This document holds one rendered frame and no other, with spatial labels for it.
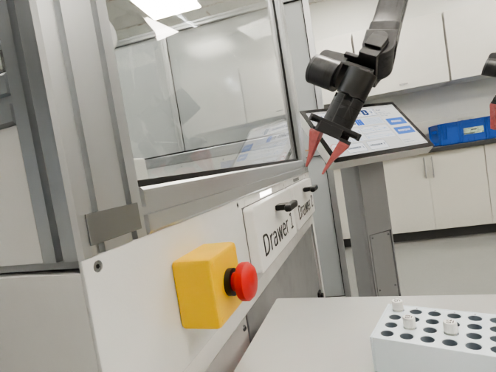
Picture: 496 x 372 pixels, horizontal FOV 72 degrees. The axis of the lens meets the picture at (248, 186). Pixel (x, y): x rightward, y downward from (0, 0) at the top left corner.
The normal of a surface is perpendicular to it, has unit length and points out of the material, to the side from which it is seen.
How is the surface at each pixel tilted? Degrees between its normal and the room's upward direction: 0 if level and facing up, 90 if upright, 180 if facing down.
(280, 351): 0
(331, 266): 90
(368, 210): 90
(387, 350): 90
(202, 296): 90
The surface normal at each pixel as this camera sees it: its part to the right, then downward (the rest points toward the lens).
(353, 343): -0.16, -0.99
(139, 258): 0.93, -0.13
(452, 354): -0.57, 0.14
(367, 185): 0.36, 0.00
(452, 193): -0.21, 0.08
